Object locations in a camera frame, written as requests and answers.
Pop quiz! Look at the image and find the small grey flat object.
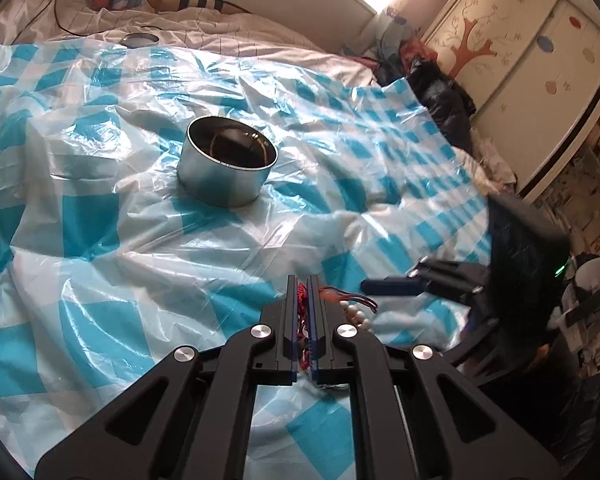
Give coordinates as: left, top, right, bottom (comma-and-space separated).
120, 32, 160, 47

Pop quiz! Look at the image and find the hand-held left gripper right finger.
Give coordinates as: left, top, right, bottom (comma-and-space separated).
309, 275, 563, 480

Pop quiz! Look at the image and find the white wardrobe with tree print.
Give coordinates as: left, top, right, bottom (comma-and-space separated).
420, 0, 600, 201

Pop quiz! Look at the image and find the striped plush toy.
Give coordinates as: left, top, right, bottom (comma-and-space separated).
147, 0, 253, 14

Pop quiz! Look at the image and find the blue checkered plastic sheet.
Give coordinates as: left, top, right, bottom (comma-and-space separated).
0, 42, 496, 480

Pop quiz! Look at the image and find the black cable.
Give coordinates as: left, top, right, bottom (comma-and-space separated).
50, 0, 163, 41

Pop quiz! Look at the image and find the red bead bracelet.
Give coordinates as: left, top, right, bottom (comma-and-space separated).
298, 282, 314, 376

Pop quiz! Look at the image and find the round metal tin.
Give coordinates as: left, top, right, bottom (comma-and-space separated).
176, 116, 278, 207

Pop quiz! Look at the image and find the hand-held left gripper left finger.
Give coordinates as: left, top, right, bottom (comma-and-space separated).
34, 275, 301, 480

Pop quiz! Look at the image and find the amber bead bracelet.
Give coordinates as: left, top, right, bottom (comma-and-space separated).
319, 286, 380, 313

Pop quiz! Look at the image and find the white pearl bracelet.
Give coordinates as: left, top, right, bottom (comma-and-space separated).
341, 301, 375, 332

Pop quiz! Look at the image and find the colourful clothes pile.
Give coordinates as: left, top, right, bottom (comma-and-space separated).
377, 5, 433, 86

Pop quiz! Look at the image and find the cluttered shelf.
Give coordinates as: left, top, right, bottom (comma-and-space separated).
540, 110, 600, 261

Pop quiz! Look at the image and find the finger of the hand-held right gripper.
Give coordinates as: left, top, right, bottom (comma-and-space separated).
361, 276, 483, 306
409, 257, 491, 293

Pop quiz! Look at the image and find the white quilted bed sheet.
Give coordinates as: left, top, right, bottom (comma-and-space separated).
0, 0, 381, 81

